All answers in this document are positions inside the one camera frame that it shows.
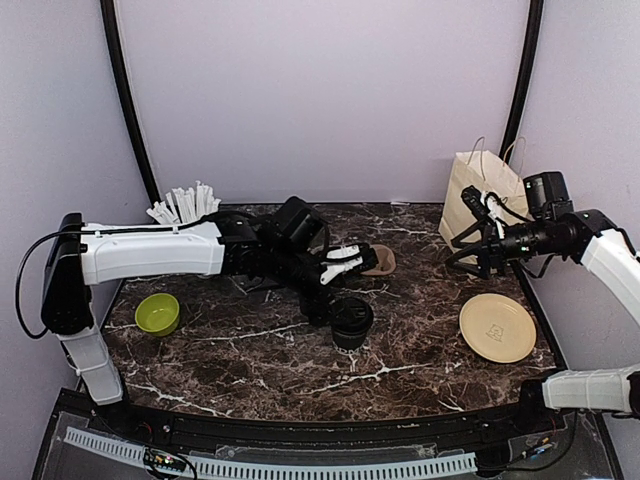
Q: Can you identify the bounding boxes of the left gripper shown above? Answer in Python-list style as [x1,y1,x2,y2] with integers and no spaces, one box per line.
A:
[266,244,356,328]

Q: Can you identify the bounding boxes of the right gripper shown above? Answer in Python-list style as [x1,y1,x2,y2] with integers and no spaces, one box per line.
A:
[447,217,562,280]

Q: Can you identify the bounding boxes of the black coffee cup lid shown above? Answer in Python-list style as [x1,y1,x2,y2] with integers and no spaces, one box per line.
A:
[329,297,374,335]

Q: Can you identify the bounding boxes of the black paper coffee cup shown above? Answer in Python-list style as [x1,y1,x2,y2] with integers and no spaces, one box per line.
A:
[331,327,369,351]

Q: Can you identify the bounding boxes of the brown cardboard cup carrier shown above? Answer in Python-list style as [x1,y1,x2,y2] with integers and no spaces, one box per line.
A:
[361,244,397,277]

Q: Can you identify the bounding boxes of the beige paper bag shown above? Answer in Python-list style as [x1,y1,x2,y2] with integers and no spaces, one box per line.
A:
[439,137,530,252]

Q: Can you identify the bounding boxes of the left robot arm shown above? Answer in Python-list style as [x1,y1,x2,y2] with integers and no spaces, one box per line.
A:
[14,196,375,436]

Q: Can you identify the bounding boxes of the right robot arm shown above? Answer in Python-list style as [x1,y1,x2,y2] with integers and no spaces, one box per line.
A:
[446,171,639,434]

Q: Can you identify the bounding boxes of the beige plate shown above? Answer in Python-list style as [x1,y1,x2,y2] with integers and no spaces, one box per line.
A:
[459,293,537,364]

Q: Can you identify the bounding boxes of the green bowl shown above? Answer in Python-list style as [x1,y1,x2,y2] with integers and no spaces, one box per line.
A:
[135,293,180,337]

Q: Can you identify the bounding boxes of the white cup of straws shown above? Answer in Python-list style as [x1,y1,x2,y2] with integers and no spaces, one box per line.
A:
[146,181,221,225]

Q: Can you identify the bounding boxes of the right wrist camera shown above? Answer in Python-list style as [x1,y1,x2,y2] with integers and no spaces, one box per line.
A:
[461,185,504,238]

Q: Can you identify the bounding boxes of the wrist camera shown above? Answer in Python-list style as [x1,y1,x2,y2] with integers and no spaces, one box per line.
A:
[461,185,504,238]
[320,243,378,285]

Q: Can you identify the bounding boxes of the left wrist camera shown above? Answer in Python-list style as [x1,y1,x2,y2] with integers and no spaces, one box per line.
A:
[320,243,378,285]

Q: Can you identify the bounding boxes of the white cable duct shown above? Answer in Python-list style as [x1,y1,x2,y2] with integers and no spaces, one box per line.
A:
[64,427,478,479]

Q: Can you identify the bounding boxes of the black front rail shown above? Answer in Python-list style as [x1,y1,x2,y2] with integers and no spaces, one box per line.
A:
[108,404,523,451]

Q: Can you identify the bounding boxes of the left black frame post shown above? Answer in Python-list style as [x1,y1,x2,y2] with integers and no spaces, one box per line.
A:
[100,0,159,201]

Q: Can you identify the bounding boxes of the black frame post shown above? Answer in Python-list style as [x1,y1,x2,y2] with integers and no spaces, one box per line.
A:
[499,0,544,163]
[100,0,159,201]

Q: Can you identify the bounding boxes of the right black frame post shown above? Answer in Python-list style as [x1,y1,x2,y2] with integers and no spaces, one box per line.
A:
[499,0,544,163]

